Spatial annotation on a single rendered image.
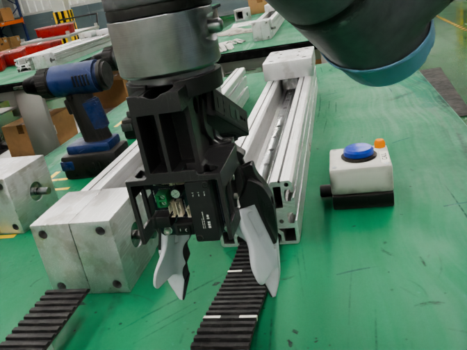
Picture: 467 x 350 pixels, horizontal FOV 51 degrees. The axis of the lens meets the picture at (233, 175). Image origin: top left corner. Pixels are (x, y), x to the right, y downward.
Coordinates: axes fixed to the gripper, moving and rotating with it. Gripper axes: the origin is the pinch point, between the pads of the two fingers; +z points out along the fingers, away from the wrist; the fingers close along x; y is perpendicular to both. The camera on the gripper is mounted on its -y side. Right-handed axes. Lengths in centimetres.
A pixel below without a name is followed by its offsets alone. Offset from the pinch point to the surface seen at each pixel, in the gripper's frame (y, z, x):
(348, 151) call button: -26.2, -2.1, 12.0
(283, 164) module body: -20.5, -3.2, 3.8
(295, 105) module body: -48.8, -3.4, 3.5
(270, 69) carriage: -72, -6, -3
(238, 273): -7.5, 4.1, -0.9
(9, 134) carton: -244, 43, -211
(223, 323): 3.0, 2.1, -0.1
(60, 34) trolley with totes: -441, -8, -267
